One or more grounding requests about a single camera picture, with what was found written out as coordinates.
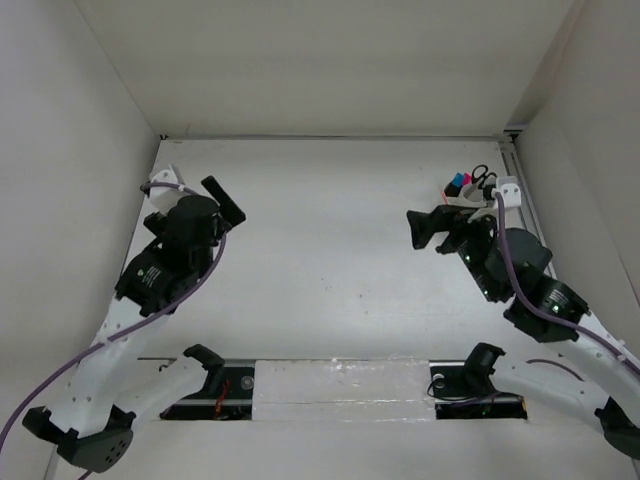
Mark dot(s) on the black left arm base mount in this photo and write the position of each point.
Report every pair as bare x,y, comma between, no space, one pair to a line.
227,399

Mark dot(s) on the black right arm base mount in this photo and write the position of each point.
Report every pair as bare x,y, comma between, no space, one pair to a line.
462,389

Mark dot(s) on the blue cap black highlighter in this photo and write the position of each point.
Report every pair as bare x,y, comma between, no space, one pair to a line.
453,188

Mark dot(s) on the black handled scissors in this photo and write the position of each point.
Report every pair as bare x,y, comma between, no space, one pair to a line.
482,177

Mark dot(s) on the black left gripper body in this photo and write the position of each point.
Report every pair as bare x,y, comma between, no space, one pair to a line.
158,222

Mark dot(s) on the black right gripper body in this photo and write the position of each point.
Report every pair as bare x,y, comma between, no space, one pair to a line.
474,241

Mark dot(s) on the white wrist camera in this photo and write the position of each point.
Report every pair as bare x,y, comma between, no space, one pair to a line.
166,190
510,192

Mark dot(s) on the white round divided container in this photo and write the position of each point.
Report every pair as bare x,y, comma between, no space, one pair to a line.
469,196

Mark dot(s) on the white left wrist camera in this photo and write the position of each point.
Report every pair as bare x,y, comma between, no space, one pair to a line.
166,190

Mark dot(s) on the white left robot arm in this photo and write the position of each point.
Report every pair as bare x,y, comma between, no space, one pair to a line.
93,423

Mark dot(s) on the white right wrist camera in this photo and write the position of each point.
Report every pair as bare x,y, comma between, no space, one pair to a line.
510,192

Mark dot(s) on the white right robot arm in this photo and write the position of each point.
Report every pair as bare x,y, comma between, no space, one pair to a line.
508,266

